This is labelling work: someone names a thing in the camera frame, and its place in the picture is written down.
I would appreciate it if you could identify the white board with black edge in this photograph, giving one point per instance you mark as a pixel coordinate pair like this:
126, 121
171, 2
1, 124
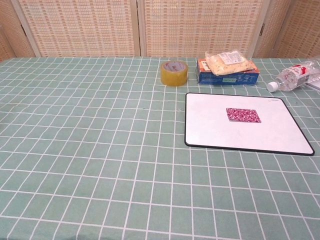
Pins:
212, 130

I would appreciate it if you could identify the clear plastic water bottle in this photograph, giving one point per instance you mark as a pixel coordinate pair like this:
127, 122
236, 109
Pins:
292, 77

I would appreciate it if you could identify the yellow packing tape roll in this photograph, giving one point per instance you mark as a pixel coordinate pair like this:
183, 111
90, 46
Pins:
173, 78

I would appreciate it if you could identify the bamboo folding screen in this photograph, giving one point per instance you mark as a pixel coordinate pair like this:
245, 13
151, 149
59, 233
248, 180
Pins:
82, 27

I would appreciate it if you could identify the green checked tablecloth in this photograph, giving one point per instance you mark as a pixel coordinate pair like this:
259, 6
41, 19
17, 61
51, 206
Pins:
100, 150

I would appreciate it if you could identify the clear bag of snacks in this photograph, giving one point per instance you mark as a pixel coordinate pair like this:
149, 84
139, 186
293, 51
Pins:
225, 66

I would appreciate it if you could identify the orange and blue box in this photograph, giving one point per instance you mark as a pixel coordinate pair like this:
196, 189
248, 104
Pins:
220, 79

